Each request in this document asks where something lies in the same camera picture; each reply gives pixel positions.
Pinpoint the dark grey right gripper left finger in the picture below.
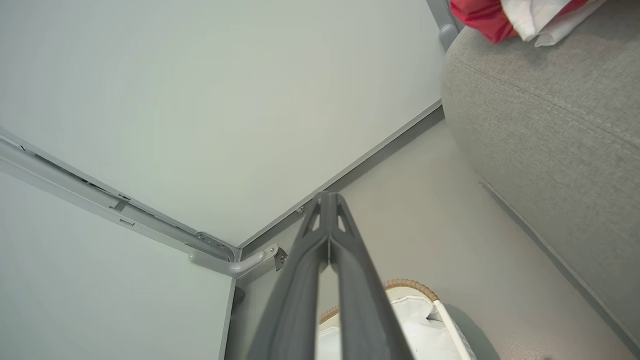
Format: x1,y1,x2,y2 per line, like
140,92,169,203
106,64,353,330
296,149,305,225
246,191,332,360

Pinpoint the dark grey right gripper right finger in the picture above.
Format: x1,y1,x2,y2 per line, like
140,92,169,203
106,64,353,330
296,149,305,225
327,192,416,360

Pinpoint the red and white knit garment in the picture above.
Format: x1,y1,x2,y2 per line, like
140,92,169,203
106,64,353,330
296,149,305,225
448,0,608,48

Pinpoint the wicker laundry basket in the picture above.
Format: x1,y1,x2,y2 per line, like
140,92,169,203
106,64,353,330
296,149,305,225
315,278,477,360

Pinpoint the grey fabric sofa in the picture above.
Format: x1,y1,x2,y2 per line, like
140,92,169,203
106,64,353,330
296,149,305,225
441,0,640,360

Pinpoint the grey metal partition post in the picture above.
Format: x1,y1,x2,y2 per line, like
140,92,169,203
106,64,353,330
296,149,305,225
426,0,463,52
0,127,288,280

